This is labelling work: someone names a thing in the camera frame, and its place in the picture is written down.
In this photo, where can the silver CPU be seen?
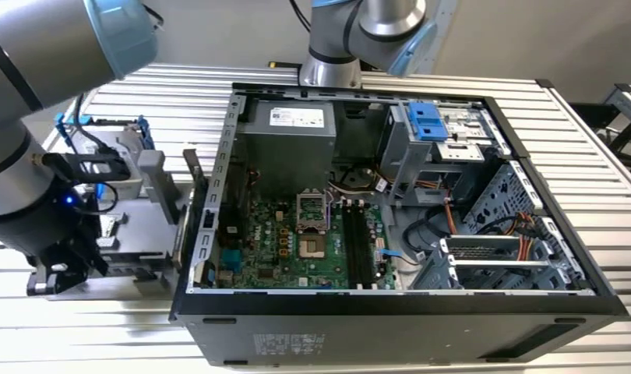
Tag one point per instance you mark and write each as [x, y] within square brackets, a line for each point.
[107, 226]

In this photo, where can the green graphics card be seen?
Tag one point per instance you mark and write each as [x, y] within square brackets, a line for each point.
[199, 187]

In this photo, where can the metal frame side table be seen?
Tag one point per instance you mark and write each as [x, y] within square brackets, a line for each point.
[624, 95]

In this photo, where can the green motherboard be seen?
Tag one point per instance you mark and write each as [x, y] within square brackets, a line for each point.
[273, 249]

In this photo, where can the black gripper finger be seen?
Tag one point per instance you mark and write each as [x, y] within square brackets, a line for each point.
[59, 278]
[98, 257]

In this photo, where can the grey power supply unit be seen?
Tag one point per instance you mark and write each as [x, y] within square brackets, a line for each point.
[288, 156]

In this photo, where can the small black yellow plug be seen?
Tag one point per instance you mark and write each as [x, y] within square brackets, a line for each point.
[276, 64]

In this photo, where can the thin locking lever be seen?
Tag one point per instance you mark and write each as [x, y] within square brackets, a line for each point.
[328, 214]

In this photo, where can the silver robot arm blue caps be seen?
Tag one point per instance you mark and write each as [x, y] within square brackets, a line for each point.
[33, 58]

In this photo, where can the grey parts rack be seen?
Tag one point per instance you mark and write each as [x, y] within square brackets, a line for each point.
[153, 202]

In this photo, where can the blue plastic drive latch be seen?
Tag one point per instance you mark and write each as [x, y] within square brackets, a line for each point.
[426, 124]

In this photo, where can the CPU socket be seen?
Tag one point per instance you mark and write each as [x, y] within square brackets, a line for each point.
[312, 247]

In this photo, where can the black round cooler fan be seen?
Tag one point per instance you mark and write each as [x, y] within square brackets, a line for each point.
[356, 179]

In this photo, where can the black open PC case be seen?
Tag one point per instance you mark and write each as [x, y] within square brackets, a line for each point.
[345, 335]

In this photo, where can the silver disk bay with bars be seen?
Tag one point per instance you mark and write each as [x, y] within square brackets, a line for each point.
[496, 264]

